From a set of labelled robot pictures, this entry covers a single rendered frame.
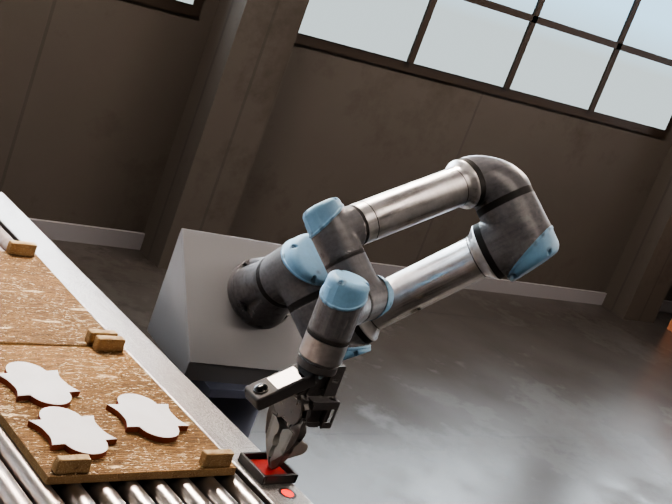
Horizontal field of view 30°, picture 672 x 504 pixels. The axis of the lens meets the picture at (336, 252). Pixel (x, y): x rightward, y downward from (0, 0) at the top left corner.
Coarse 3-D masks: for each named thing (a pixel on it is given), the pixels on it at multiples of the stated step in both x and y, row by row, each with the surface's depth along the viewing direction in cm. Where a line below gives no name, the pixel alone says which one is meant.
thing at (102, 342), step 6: (96, 336) 231; (102, 336) 231; (108, 336) 232; (114, 336) 233; (120, 336) 234; (96, 342) 230; (102, 342) 230; (108, 342) 231; (114, 342) 232; (120, 342) 233; (96, 348) 230; (102, 348) 231; (108, 348) 232; (114, 348) 233; (120, 348) 234
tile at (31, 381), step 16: (16, 368) 211; (32, 368) 213; (16, 384) 205; (32, 384) 207; (48, 384) 209; (64, 384) 211; (16, 400) 202; (32, 400) 204; (48, 400) 204; (64, 400) 206
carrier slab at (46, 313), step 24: (0, 264) 253; (24, 264) 257; (0, 288) 242; (24, 288) 246; (48, 288) 250; (0, 312) 232; (24, 312) 235; (48, 312) 239; (72, 312) 243; (0, 336) 222; (24, 336) 226; (48, 336) 229; (72, 336) 233
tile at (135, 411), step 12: (120, 396) 215; (132, 396) 216; (108, 408) 210; (120, 408) 210; (132, 408) 212; (144, 408) 214; (156, 408) 215; (168, 408) 217; (132, 420) 208; (144, 420) 209; (156, 420) 211; (168, 420) 212; (144, 432) 206; (156, 432) 207; (168, 432) 208
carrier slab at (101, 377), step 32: (0, 352) 217; (32, 352) 221; (64, 352) 226; (96, 352) 230; (0, 384) 206; (96, 384) 218; (128, 384) 223; (0, 416) 197; (32, 416) 200; (96, 416) 207; (32, 448) 190; (128, 448) 201; (160, 448) 205; (192, 448) 209; (64, 480) 187; (96, 480) 191; (128, 480) 195
